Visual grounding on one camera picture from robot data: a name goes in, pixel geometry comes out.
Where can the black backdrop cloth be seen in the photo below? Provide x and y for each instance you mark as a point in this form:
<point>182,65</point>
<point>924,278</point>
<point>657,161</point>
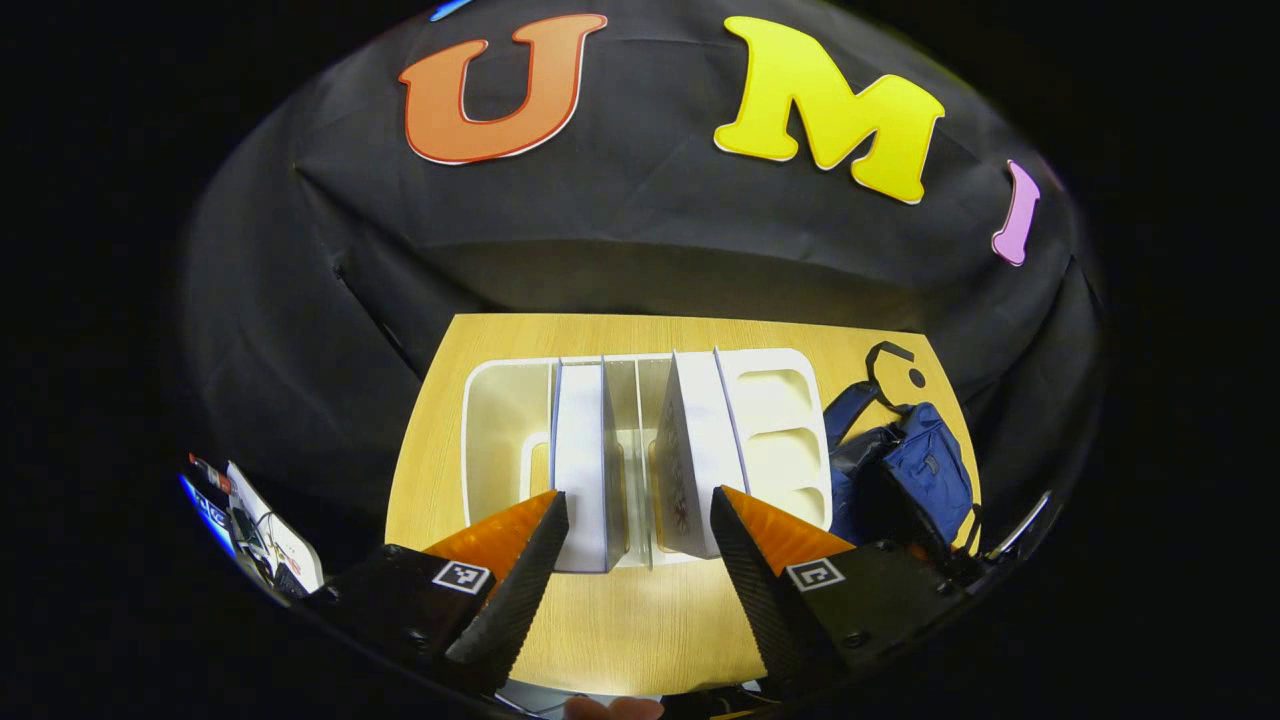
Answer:
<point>640,230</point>

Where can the white plastic bookshelf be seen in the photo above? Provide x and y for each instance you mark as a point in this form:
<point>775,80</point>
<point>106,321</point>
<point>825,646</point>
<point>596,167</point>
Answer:
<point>775,440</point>

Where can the white book with figure illustration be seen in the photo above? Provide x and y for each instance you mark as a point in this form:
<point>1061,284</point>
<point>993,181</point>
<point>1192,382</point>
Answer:
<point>580,460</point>

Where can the blue schoolbag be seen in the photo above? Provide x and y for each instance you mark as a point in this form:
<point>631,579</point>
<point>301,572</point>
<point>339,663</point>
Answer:
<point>930,460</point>

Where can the white book with grey pattern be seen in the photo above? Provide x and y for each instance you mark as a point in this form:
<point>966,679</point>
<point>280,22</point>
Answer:
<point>705,450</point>

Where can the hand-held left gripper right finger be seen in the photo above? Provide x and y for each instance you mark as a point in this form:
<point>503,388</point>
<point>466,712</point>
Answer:
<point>760,600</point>

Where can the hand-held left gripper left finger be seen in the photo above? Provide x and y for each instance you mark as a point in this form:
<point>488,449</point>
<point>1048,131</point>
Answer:
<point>515,600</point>

